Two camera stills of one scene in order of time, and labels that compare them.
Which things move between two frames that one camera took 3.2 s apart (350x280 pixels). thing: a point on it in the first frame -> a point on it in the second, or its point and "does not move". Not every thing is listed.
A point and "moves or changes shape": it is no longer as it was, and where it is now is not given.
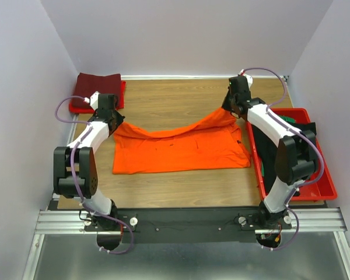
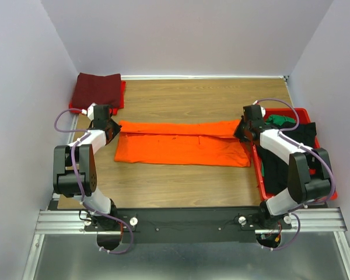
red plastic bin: (257, 159) does not move
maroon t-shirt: (86, 84) does not move
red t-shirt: (80, 109) does not move
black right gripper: (225, 105) -> (237, 133)
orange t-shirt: (217, 142) moves or changes shape
